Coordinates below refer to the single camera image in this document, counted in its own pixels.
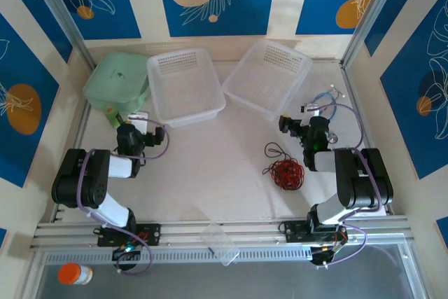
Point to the small green bottle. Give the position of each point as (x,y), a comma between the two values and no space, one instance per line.
(112,117)

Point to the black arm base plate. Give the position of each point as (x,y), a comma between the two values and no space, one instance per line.
(295,232)
(150,234)

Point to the clear plastic organiser box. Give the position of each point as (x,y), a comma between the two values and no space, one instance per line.
(220,244)

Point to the white perforated plastic basket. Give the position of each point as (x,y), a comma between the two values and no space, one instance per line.
(269,75)
(182,85)

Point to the green lidded plastic box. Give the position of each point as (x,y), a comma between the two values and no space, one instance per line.
(113,78)

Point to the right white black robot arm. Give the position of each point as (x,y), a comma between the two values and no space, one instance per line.
(367,180)

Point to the aluminium frame rail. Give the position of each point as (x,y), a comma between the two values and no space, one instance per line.
(245,232)

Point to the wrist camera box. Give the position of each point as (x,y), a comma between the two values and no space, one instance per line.
(311,108)
(138,120)

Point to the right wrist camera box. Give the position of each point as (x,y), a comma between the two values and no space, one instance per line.
(311,108)

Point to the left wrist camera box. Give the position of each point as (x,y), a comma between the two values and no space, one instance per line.
(138,120)

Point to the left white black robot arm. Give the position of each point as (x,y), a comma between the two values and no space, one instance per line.
(77,180)

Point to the orange-lidded jar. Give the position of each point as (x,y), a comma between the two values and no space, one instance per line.
(71,274)

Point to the small black controller board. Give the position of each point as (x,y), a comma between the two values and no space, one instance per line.
(126,252)
(327,251)

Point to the aluminium frame post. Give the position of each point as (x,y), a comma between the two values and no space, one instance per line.
(374,8)
(59,8)

